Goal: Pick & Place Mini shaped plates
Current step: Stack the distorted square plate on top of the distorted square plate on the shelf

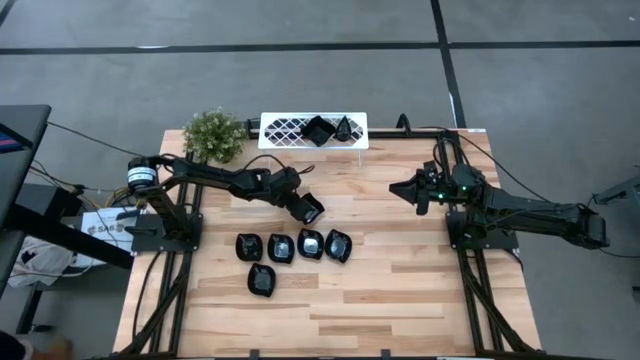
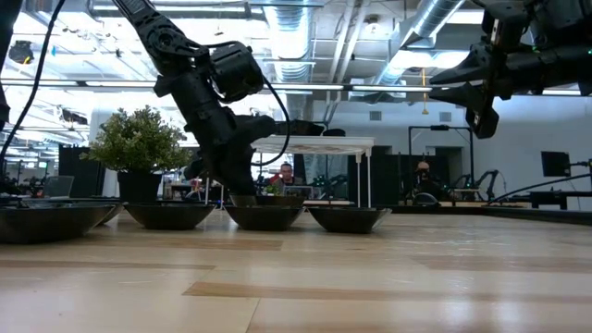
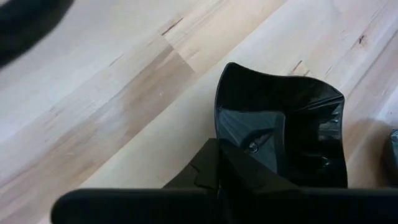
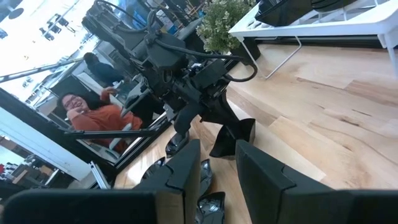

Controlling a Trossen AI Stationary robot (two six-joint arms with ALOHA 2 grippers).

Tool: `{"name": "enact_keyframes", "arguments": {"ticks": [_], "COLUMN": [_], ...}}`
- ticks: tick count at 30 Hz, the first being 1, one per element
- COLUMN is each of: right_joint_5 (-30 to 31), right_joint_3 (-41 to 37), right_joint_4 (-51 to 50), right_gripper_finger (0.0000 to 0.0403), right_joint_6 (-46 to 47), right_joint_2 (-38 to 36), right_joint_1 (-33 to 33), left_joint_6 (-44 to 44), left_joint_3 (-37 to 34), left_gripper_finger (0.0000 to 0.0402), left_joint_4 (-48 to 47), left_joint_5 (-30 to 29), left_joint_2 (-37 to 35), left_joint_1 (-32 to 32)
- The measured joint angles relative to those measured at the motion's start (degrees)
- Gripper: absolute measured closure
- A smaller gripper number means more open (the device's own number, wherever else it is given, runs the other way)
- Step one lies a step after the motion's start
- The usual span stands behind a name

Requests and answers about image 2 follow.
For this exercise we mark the green potted plant black pot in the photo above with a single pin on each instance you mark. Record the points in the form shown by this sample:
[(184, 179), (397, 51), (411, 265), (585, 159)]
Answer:
[(139, 139)]

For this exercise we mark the grey laptop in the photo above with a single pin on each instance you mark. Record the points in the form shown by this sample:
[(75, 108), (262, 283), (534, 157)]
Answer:
[(298, 191)]

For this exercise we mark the black teardrop mini plate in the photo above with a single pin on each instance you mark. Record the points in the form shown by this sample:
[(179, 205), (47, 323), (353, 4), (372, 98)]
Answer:
[(334, 132)]

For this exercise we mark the white lattice shelf rack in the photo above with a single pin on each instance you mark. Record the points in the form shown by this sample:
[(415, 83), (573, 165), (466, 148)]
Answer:
[(324, 144)]

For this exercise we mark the small green desk plant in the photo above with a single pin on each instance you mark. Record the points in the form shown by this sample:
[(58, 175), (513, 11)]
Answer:
[(273, 189)]

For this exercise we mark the black room partition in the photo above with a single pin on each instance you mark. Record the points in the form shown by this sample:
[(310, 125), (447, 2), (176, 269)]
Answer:
[(76, 171), (393, 178)]

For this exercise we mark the black desk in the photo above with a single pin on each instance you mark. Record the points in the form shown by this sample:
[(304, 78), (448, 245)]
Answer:
[(562, 194)]

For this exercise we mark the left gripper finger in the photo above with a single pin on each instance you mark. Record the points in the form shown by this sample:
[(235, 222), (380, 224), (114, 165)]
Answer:
[(268, 128)]

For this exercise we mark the black lab robot arm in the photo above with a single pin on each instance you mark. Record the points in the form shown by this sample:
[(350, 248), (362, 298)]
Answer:
[(485, 178)]

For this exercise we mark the black rounded mini plate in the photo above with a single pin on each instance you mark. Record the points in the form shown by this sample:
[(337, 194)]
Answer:
[(263, 218), (349, 221), (169, 217), (46, 224), (114, 213)]

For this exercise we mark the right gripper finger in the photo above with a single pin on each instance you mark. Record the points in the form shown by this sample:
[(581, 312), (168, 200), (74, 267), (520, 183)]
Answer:
[(472, 69), (462, 94)]

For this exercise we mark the grey wall vent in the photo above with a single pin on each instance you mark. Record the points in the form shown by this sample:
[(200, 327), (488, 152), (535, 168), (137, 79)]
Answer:
[(375, 115), (445, 116)]

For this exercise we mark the person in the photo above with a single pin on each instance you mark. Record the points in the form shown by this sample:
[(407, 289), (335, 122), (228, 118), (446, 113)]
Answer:
[(287, 173), (423, 180)]

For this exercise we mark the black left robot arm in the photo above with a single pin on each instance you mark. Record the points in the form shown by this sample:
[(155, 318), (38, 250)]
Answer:
[(199, 97)]

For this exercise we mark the rectangular ceiling light panel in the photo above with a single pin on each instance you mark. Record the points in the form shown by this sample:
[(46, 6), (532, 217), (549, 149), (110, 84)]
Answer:
[(464, 17)]

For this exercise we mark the yellow hanging pendant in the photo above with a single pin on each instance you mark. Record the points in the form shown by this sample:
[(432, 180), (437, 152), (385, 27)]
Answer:
[(424, 111)]

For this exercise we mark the black ceiling spotlight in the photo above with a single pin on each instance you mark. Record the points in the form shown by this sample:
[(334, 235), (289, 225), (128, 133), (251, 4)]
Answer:
[(20, 52)]

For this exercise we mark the black monitor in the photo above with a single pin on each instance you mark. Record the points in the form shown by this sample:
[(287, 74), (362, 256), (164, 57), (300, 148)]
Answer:
[(555, 163)]

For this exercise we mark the black metal gantry frame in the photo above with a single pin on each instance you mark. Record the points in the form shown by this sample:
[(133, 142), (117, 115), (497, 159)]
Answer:
[(439, 127)]

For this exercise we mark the stack of black bowls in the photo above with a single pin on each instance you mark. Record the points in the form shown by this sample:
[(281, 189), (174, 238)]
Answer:
[(303, 124)]

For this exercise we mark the silver spiral ceiling duct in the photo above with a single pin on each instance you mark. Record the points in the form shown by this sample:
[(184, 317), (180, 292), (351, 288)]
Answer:
[(296, 37), (430, 14)]

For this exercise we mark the long ceiling light strip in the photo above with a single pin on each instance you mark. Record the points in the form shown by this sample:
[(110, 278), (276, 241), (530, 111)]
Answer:
[(324, 86)]

